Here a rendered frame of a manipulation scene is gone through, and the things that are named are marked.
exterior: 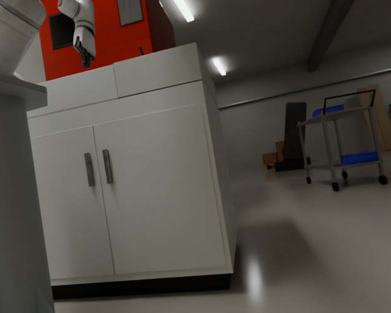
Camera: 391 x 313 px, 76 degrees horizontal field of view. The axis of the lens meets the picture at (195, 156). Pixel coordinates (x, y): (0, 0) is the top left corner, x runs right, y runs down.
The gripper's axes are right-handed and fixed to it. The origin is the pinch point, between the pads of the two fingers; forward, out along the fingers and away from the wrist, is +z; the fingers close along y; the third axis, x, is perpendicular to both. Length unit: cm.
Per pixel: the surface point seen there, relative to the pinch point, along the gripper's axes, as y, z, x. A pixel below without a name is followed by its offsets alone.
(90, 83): 2.1, 12.2, 3.6
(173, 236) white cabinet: -11, 77, 29
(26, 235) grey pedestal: 22, 70, -5
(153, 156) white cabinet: -5, 46, 26
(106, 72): 2.7, 9.3, 11.3
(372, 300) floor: -9, 103, 92
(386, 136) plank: -699, -79, 459
